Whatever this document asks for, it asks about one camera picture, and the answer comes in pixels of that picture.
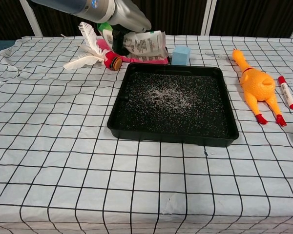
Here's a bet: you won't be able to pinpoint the scattered white grains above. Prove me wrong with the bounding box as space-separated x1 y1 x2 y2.
126 73 225 132

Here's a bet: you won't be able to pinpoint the yellow rubber chicken toy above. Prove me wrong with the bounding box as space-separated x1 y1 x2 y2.
231 48 288 127

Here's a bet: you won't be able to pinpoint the red white marker pen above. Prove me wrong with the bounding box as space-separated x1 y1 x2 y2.
277 76 293 110

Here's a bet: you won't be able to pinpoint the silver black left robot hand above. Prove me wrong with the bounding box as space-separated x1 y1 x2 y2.
109 0 152 57

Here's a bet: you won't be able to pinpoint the white green snack bag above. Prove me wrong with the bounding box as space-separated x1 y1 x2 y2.
96 21 169 63

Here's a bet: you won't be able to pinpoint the white feather shuttlecock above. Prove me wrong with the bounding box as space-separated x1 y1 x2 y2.
63 21 123 72

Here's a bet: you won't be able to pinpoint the white upright frame post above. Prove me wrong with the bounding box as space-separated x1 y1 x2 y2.
200 0 217 36

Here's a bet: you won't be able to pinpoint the white black checked tablecloth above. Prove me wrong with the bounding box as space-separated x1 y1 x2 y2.
0 34 293 234

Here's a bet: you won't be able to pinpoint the black square plastic tray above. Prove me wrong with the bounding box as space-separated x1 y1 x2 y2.
106 62 240 148

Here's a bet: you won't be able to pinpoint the light blue foam block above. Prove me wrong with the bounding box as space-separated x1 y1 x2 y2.
171 45 191 66

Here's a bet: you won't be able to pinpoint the pink folded towel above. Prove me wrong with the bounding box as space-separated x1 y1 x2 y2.
96 38 170 65

